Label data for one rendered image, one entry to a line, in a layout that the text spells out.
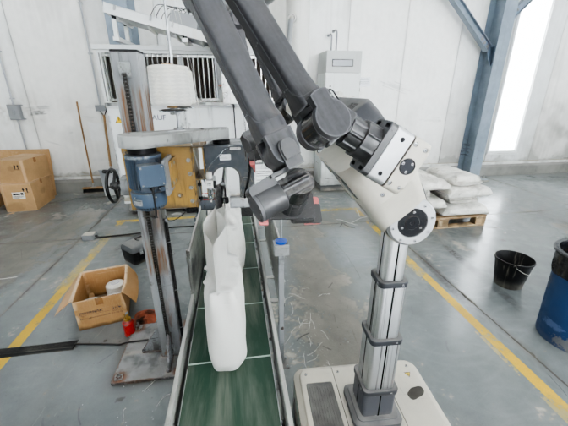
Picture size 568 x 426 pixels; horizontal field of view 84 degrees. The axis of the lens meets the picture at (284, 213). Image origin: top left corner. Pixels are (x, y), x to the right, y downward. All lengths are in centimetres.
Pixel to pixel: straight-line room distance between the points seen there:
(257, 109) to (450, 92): 633
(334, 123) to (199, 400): 127
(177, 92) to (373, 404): 151
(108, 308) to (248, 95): 226
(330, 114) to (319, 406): 134
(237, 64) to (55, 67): 562
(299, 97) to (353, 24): 541
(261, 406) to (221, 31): 133
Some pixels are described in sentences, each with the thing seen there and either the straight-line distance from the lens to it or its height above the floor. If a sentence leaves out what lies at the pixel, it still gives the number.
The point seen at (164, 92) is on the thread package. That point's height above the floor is 158.
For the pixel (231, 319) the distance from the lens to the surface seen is 142.
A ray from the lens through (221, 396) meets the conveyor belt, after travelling 156.
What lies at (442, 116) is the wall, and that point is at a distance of 681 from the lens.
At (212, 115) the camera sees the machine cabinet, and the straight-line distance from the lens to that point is 433.
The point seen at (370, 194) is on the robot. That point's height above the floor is 133.
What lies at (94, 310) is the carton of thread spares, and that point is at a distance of 269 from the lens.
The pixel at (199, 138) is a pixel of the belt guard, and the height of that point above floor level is 138.
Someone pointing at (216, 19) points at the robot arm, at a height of 170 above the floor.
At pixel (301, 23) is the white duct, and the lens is 478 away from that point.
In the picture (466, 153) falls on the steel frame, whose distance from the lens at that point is 719.
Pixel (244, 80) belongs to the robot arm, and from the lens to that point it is 63.
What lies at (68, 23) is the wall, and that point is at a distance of 613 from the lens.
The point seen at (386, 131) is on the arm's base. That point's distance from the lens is 69.
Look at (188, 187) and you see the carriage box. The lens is 167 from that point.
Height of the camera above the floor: 158
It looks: 21 degrees down
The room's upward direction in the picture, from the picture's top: straight up
